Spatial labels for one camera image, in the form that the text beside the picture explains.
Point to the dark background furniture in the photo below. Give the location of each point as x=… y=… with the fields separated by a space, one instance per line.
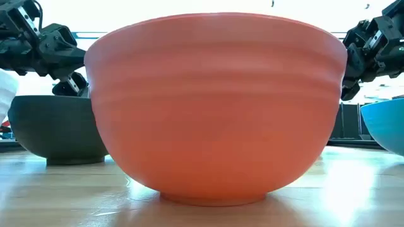
x=350 y=121

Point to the blue bowl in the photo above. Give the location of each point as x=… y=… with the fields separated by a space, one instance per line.
x=385 y=123

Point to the red bowl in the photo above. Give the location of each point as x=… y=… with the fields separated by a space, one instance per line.
x=214 y=110

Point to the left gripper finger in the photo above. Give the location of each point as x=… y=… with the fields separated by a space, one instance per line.
x=69 y=63
x=50 y=47

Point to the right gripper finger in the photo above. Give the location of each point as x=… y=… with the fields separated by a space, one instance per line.
x=354 y=63
x=356 y=34

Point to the black bowl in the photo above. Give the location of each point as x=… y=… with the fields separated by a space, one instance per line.
x=57 y=129

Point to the red background object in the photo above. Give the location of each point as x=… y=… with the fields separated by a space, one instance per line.
x=4 y=127

